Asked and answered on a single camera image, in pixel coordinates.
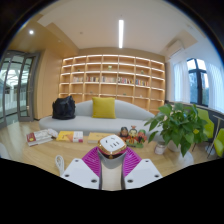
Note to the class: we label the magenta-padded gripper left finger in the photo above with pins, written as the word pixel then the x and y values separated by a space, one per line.
pixel 80 171

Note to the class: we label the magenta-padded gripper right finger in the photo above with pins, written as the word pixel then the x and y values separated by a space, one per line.
pixel 143 171

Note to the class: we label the white cube charger gold band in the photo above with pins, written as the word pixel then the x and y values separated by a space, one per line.
pixel 112 144

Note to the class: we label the small white jar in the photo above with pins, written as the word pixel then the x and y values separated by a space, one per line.
pixel 160 148

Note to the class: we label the colourful three-figure ornament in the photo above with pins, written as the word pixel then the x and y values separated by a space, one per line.
pixel 133 135

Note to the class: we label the plain yellow book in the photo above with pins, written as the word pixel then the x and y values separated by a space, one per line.
pixel 98 136

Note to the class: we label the light grey curved sofa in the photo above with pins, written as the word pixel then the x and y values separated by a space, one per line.
pixel 100 124

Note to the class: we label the red and white book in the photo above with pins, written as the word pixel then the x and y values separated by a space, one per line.
pixel 38 137

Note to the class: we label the green potted plant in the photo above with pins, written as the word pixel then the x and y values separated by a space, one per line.
pixel 178 125

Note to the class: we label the black backpack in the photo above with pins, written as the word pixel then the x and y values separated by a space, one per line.
pixel 63 108

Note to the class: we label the yellow square cushion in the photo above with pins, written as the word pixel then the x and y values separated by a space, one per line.
pixel 103 107

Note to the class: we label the white sheer curtain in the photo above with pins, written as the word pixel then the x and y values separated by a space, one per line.
pixel 181 81
pixel 216 88

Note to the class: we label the grey framed glass door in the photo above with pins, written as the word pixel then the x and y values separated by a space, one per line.
pixel 23 86

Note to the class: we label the dark framed window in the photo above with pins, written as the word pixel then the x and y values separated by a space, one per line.
pixel 198 81

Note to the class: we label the long ceiling light strip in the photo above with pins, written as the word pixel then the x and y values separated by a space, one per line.
pixel 121 33

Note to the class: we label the round ceiling spotlight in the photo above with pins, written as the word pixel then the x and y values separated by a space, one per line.
pixel 31 32

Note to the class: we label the wooden wall shelf unit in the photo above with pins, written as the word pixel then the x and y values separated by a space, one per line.
pixel 110 78

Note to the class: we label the white wall air conditioner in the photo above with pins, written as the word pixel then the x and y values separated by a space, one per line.
pixel 175 49

